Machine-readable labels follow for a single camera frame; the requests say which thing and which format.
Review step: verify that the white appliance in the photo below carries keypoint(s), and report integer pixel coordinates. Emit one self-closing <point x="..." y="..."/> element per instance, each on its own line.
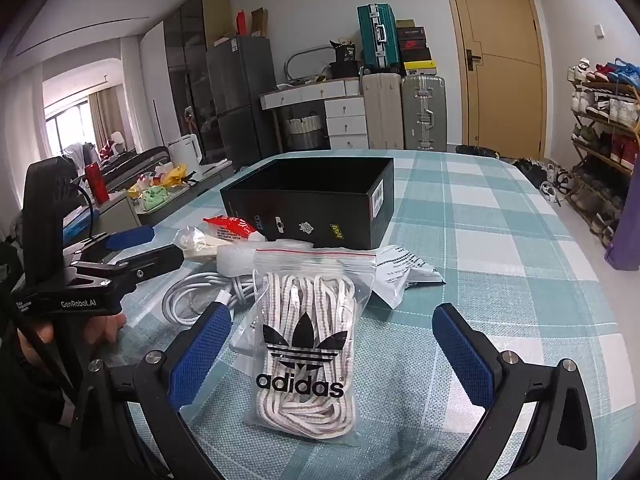
<point x="184" y="152"/>

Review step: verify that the red carton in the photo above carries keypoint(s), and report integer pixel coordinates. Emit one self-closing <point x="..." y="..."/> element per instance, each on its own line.
<point x="242" y="22"/>

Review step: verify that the purple bag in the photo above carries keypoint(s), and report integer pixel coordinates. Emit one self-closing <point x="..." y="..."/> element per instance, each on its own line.
<point x="625" y="230"/>

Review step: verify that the silver suitcase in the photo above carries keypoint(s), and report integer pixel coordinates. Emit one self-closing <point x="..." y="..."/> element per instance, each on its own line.
<point x="422" y="110"/>

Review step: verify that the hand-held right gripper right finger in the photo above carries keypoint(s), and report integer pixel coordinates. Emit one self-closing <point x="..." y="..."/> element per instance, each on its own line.
<point x="465" y="355"/>

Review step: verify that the curved metal frame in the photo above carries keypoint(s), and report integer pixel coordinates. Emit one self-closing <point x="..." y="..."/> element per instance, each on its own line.
<point x="295" y="55"/>

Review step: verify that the brown shoe box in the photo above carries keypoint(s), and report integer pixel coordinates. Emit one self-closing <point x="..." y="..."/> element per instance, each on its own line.
<point x="410" y="24"/>

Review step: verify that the green soft item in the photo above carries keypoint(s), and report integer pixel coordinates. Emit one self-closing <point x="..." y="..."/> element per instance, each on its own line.
<point x="154" y="199"/>

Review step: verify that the white woven laundry basket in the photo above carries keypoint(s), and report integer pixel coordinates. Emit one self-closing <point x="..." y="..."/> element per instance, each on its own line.
<point x="304" y="130"/>

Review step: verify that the black cardboard box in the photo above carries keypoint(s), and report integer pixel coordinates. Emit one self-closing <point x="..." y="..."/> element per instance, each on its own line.
<point x="300" y="220"/>

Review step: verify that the dark glass cabinet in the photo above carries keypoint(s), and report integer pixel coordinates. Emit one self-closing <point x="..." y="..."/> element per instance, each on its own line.
<point x="185" y="60"/>

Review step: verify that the tan wooden door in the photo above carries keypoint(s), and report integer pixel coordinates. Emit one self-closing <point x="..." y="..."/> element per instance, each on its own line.
<point x="500" y="85"/>

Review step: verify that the white desk with drawers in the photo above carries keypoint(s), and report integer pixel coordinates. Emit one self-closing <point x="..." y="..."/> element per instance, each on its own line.
<point x="345" y="110"/>

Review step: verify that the clear bag of white shoelaces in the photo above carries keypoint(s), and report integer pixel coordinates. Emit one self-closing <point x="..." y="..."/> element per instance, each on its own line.
<point x="300" y="310"/>

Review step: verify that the beige suitcase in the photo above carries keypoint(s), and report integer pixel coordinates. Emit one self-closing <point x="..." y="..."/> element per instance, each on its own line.
<point x="382" y="110"/>

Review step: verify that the large flat cardboard box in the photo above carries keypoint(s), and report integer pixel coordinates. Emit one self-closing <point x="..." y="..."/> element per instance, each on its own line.
<point x="217" y="15"/>

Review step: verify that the black shoe box red logo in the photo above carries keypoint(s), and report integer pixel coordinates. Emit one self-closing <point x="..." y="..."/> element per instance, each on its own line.
<point x="414" y="44"/>

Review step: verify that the beige curtain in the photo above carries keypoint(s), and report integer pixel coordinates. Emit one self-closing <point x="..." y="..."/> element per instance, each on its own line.
<point x="105" y="120"/>

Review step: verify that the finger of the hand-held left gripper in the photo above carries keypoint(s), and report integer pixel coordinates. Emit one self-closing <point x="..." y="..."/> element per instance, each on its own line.
<point x="130" y="237"/>
<point x="150" y="261"/>

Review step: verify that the white foam block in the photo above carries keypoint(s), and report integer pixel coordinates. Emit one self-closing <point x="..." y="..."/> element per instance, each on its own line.
<point x="232" y="260"/>

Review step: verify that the teal suitcase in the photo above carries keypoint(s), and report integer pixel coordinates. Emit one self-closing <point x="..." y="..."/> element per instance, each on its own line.
<point x="375" y="35"/>

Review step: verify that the wooden shoe rack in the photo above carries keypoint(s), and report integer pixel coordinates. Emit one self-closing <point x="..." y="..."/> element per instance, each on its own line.
<point x="595" y="147"/>

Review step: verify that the brown cardboard piece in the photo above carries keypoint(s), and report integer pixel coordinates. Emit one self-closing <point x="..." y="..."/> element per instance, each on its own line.
<point x="259" y="22"/>

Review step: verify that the black paper bag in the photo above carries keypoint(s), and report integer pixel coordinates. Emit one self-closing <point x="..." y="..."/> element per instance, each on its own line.
<point x="344" y="52"/>

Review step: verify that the dark sofa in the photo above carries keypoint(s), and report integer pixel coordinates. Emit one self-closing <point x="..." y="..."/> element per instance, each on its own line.
<point x="140" y="160"/>

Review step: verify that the yellow plastic bag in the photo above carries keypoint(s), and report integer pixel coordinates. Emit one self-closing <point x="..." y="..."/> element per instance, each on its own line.
<point x="170" y="176"/>

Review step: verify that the white printed packet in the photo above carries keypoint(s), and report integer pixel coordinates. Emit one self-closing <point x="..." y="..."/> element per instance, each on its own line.
<point x="400" y="275"/>

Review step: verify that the person's left hand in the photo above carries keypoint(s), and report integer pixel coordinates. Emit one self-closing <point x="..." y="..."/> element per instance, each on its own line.
<point x="102" y="327"/>

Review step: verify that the red bottle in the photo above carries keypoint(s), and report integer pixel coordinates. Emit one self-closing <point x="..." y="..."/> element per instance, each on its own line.
<point x="96" y="185"/>

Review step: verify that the clear plastic bag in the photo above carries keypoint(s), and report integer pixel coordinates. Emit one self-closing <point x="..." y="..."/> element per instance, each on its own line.
<point x="200" y="245"/>

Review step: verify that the rows of shoes on rack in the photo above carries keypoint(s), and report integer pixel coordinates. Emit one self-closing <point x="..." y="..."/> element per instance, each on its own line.
<point x="610" y="105"/>

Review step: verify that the yellow and black shoe box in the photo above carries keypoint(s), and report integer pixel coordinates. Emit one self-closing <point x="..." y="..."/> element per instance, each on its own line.
<point x="419" y="66"/>

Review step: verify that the grey low cabinet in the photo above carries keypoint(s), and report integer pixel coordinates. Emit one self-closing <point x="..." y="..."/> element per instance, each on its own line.
<point x="150" y="215"/>

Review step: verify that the grey refrigerator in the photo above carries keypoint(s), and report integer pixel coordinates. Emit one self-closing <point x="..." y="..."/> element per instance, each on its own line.
<point x="240" y="100"/>

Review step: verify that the teal plaid tablecloth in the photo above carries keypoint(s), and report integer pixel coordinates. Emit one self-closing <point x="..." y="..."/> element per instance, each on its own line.
<point x="475" y="240"/>

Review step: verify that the person's left forearm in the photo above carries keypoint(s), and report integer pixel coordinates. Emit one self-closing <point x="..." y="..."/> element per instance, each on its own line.
<point x="30" y="400"/>

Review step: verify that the red snack packet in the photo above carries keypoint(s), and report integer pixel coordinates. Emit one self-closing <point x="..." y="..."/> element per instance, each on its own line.
<point x="230" y="227"/>

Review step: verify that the pile of floor shoes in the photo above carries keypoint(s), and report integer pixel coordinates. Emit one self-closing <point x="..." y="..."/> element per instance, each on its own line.
<point x="545" y="175"/>

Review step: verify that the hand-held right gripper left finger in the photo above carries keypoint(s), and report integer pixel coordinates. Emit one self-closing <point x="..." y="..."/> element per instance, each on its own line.
<point x="200" y="355"/>

